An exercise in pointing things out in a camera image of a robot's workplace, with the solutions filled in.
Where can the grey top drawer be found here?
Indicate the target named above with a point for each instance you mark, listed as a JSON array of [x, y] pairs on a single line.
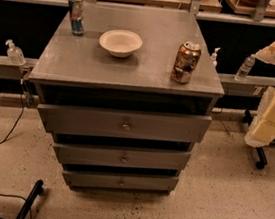
[[123, 123]]

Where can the grey drawer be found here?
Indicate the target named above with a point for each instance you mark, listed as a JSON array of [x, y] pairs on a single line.
[[120, 181], [121, 156], [123, 123]]

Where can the grey drawer cabinet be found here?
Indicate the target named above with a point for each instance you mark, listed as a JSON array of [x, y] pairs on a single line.
[[77, 71]]

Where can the grey middle drawer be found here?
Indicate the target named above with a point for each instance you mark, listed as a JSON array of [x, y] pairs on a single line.
[[121, 156]]

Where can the grey bottom drawer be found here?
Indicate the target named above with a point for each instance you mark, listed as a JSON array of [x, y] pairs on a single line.
[[120, 181]]

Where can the white paper bowl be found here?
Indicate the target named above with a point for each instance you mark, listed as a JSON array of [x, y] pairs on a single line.
[[120, 43]]

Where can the orange crushed soda can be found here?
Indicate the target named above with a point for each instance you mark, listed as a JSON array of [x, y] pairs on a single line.
[[185, 62]]

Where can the small white pump bottle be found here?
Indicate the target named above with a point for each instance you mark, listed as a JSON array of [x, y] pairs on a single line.
[[214, 56]]

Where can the clear water bottle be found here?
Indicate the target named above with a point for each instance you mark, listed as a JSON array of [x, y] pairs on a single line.
[[245, 68]]

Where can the blue red energy can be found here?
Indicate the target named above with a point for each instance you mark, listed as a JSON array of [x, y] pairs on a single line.
[[75, 15]]

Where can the black chair leg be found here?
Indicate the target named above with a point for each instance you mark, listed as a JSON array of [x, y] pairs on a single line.
[[36, 191]]

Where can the clear sanitizer pump bottle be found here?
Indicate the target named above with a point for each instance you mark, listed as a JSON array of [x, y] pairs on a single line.
[[15, 54]]

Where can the black office chair base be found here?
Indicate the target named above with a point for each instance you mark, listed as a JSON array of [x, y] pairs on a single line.
[[262, 161]]

